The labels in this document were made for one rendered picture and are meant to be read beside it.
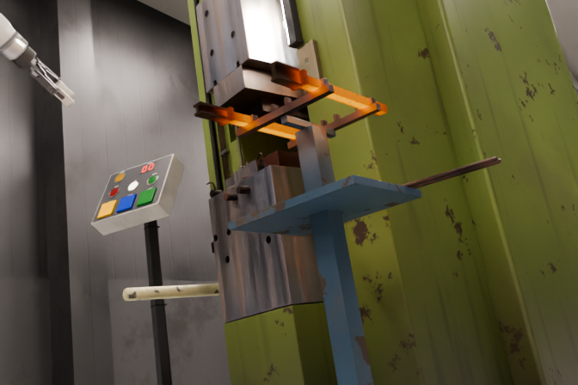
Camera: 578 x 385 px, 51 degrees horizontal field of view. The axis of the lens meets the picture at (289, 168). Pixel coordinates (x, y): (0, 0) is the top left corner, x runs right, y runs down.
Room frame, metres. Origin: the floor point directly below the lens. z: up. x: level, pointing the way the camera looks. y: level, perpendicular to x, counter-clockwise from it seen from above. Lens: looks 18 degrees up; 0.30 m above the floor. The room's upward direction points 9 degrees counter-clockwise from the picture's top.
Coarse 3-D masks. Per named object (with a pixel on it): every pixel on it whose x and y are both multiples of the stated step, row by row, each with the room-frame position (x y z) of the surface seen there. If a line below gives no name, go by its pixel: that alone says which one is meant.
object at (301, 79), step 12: (276, 60) 1.22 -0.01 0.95; (276, 72) 1.23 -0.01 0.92; (288, 72) 1.26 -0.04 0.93; (300, 72) 1.28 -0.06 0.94; (288, 84) 1.27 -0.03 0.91; (300, 84) 1.28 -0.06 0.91; (312, 84) 1.31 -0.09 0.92; (336, 96) 1.40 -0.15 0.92; (348, 96) 1.43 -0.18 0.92; (360, 96) 1.47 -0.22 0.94; (360, 108) 1.51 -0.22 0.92; (384, 108) 1.56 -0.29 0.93
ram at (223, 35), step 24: (216, 0) 2.06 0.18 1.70; (240, 0) 1.95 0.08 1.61; (264, 0) 2.03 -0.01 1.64; (216, 24) 2.08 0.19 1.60; (240, 24) 1.97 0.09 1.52; (264, 24) 2.02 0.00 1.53; (216, 48) 2.10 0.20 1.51; (240, 48) 1.98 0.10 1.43; (264, 48) 2.00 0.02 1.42; (288, 48) 2.09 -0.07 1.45; (216, 72) 2.11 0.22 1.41
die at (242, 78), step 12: (240, 72) 2.00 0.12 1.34; (252, 72) 2.02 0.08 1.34; (264, 72) 2.06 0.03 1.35; (228, 84) 2.06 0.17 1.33; (240, 84) 2.01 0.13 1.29; (252, 84) 2.01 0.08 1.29; (264, 84) 2.05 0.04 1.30; (276, 84) 2.09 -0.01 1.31; (216, 96) 2.13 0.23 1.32; (228, 96) 2.07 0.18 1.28; (240, 96) 2.06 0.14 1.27; (252, 96) 2.08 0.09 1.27; (264, 96) 2.09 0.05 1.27; (276, 96) 2.11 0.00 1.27; (288, 96) 2.13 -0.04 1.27; (300, 96) 2.17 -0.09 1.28; (240, 108) 2.17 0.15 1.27
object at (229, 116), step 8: (200, 104) 1.36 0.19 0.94; (208, 104) 1.38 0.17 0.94; (200, 112) 1.36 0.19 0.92; (208, 112) 1.37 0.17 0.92; (216, 112) 1.40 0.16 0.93; (224, 112) 1.43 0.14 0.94; (232, 112) 1.43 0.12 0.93; (216, 120) 1.42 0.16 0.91; (224, 120) 1.43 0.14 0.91; (232, 120) 1.43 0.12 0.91; (240, 120) 1.46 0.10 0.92; (248, 120) 1.48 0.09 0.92; (264, 128) 1.54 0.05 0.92; (272, 128) 1.55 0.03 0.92; (280, 128) 1.58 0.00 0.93; (288, 128) 1.60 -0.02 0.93; (280, 136) 1.62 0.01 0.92; (288, 136) 1.63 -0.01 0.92
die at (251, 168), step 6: (246, 162) 2.03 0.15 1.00; (252, 162) 2.00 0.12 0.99; (258, 162) 2.00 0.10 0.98; (240, 168) 2.06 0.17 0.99; (246, 168) 2.03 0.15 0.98; (252, 168) 2.01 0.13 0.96; (234, 174) 2.09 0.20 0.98; (240, 174) 2.06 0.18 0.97; (246, 174) 2.04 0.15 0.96; (228, 180) 2.12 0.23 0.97; (234, 180) 2.09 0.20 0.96; (240, 180) 2.07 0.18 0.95; (228, 186) 2.13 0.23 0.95
